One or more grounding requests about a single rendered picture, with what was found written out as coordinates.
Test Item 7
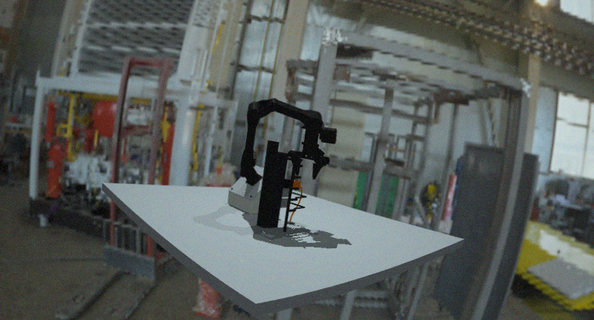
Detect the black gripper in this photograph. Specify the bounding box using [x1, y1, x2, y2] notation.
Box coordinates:
[288, 140, 330, 180]

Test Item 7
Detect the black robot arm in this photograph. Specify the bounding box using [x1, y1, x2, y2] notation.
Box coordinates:
[239, 98, 336, 186]

